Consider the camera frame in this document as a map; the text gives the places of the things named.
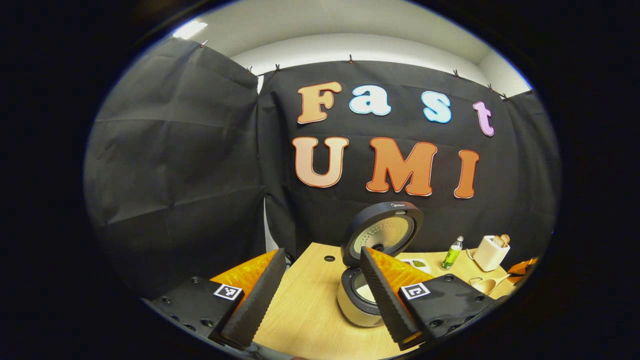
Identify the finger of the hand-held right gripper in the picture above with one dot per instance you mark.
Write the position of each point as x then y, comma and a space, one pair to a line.
525, 265

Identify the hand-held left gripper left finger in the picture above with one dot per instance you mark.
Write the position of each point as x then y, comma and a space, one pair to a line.
260, 300

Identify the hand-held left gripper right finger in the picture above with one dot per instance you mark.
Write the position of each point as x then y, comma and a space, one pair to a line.
382, 295

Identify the white rice heap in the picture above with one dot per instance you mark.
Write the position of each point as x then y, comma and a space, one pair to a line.
366, 294

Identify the white divided rice tray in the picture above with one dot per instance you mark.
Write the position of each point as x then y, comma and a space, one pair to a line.
427, 269

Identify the black lidded rice cooker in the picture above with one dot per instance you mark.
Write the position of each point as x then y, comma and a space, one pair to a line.
385, 210

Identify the toast bread slice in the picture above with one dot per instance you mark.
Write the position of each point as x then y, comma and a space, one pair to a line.
498, 241
505, 239

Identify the white toaster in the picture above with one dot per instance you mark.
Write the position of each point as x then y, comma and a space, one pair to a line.
487, 257

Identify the green beans heap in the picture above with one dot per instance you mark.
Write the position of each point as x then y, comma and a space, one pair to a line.
419, 263

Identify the green drink bottle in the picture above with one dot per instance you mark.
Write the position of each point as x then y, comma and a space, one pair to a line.
451, 257

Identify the black backdrop cloth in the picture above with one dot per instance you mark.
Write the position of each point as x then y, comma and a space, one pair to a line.
175, 175

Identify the ceiling light panel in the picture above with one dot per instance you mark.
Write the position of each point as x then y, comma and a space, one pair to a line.
190, 29

